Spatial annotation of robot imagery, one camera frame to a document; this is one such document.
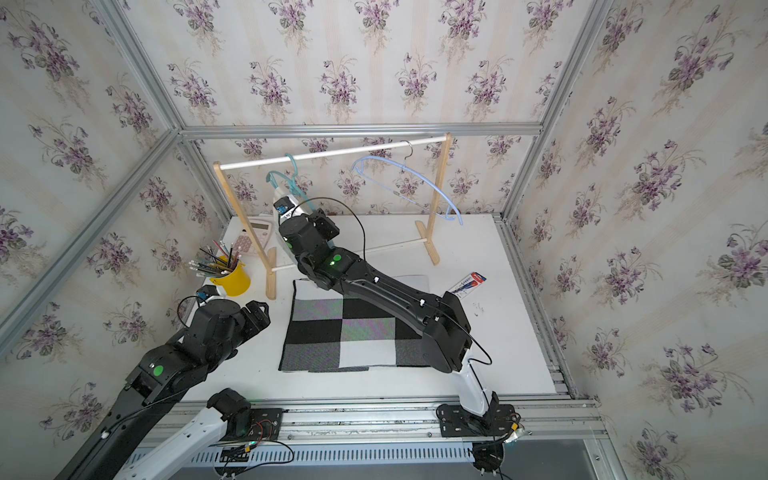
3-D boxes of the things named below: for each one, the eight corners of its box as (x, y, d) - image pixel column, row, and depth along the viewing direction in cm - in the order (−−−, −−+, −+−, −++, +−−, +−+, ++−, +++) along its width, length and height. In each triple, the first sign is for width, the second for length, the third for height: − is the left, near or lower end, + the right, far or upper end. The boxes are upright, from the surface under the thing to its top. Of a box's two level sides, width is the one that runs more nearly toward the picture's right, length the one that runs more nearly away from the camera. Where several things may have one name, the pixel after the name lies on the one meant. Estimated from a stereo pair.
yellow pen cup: (208, 299, 98) (184, 273, 86) (221, 268, 106) (201, 241, 94) (244, 299, 98) (225, 273, 86) (255, 269, 106) (239, 241, 94)
